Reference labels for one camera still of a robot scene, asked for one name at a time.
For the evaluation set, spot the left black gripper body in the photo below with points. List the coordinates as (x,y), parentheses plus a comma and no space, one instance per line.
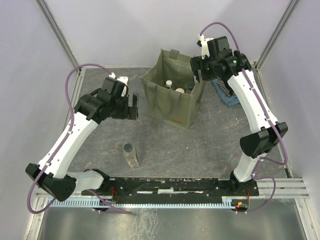
(121,109)

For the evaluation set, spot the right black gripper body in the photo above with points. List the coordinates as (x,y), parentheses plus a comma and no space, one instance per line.
(206,65)

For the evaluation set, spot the clear square bottle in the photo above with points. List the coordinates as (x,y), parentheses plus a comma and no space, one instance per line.
(130,154)
(188,88)

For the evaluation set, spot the cream cylindrical jar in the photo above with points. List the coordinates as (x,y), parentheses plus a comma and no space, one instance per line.
(180,90)

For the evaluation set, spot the chrome dome clear bottle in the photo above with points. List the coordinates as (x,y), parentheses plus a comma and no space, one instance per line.
(169,85)

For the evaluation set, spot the green canvas bag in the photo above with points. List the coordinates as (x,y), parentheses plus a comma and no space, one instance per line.
(172,107)

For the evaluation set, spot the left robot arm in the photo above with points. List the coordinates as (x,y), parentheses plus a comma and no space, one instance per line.
(51,173)

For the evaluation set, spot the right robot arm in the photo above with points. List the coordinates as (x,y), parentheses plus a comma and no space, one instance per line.
(219,61)

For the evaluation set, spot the black white striped cloth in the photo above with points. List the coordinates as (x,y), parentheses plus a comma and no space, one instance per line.
(221,84)

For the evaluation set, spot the blue folded cloth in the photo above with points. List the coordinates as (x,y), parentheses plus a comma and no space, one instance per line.
(229,101)

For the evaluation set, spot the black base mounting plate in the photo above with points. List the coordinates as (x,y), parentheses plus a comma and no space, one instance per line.
(166,196)

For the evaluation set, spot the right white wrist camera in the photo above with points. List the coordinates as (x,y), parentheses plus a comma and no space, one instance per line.
(203,43)

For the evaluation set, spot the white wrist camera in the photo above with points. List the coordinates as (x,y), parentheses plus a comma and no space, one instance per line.
(203,43)
(122,79)

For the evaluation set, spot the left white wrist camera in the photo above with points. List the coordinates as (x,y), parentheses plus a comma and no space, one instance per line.
(122,79)

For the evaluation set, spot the blue slotted cable duct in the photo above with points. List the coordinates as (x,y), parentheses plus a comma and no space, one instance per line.
(170,203)

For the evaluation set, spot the aluminium front rail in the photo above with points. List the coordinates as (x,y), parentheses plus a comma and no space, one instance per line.
(282,186)

